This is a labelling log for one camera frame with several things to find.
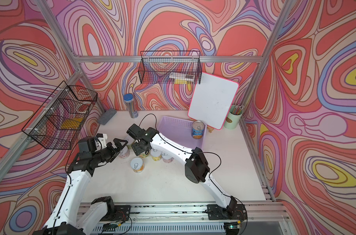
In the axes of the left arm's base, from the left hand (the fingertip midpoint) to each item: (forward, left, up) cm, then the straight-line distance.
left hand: (124, 146), depth 77 cm
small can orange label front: (-5, -5, -13) cm, 15 cm away
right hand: (+2, -9, -8) cm, 12 cm away
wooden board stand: (+24, -52, -15) cm, 59 cm away
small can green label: (-3, -6, +9) cm, 11 cm away
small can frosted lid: (-3, -10, -5) cm, 11 cm away
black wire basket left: (+9, +35, +9) cm, 37 cm away
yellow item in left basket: (+5, +24, +12) cm, 28 cm away
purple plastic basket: (+22, -31, -16) cm, 41 cm away
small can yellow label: (+2, -15, -14) cm, 20 cm away
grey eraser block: (+38, +28, -16) cm, 50 cm away
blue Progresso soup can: (+19, -42, -8) cm, 47 cm away
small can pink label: (0, -22, -15) cm, 27 cm away
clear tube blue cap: (+38, +7, +1) cm, 39 cm away
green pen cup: (+28, -68, -5) cm, 73 cm away
